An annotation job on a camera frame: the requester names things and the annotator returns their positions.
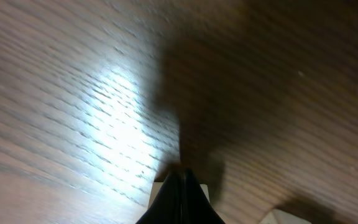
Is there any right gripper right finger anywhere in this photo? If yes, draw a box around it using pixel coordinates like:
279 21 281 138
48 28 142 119
181 169 224 224

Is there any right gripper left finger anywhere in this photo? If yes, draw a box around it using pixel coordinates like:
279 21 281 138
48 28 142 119
136 172 181 224

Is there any plain front wooden block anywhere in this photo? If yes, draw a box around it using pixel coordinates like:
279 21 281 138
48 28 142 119
147 182 211 210

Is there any green number 7 block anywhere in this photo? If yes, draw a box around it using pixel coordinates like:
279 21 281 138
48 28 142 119
259 209 311 224

